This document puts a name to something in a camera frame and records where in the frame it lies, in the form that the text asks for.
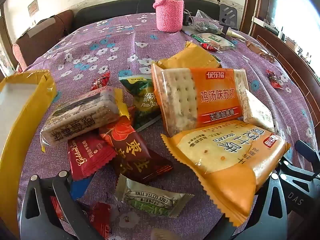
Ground wooden cabinet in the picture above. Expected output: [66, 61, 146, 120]
[251, 16, 320, 83]

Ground beige blurred object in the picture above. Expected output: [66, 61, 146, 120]
[150, 228, 177, 240]

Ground yellow cardboard box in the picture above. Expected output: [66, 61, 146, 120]
[0, 69, 57, 183]

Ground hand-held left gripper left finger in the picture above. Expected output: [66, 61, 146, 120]
[19, 170, 107, 240]

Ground white and green cake packet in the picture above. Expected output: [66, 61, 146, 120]
[115, 174, 195, 218]

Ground red packet with golden print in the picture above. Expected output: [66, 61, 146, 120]
[67, 132, 118, 182]

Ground green and white flat packet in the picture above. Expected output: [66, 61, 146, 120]
[191, 32, 237, 51]

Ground small wall plaque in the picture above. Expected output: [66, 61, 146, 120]
[27, 0, 40, 17]

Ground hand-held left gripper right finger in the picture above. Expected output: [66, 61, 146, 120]
[220, 173, 290, 240]

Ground clear plastic bag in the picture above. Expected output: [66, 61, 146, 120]
[193, 9, 223, 34]

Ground small red candy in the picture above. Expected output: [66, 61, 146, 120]
[266, 69, 284, 90]
[201, 42, 221, 53]
[90, 71, 111, 91]

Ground green peas packet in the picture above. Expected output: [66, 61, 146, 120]
[118, 76, 163, 131]

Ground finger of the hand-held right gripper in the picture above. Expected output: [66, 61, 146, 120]
[278, 160, 320, 181]
[294, 139, 320, 165]

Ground black charger with cable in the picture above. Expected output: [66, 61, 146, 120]
[183, 9, 193, 27]

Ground flat yellow snack packet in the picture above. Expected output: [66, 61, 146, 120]
[159, 42, 222, 70]

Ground black phone stand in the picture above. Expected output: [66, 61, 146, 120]
[218, 3, 238, 37]

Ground grey sesame cracker packet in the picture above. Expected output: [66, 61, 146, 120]
[40, 86, 131, 153]

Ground large yellow biscuit packet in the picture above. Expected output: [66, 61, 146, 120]
[160, 120, 291, 227]

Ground pink thermos with knitted sleeve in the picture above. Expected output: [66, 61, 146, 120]
[153, 0, 185, 33]

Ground cream white snack packet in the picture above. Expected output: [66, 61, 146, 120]
[240, 88, 275, 133]

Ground brown armchair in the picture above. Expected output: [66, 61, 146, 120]
[12, 9, 75, 73]

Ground plain red snack packet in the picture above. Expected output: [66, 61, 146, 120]
[49, 195, 112, 239]

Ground brown wrapped snack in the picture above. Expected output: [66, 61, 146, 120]
[246, 40, 276, 63]

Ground dark red jujube packet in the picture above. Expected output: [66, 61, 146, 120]
[99, 116, 173, 183]

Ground black sofa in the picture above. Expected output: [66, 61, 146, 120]
[72, 0, 222, 33]

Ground orange soda cracker packet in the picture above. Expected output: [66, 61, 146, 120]
[151, 64, 249, 137]

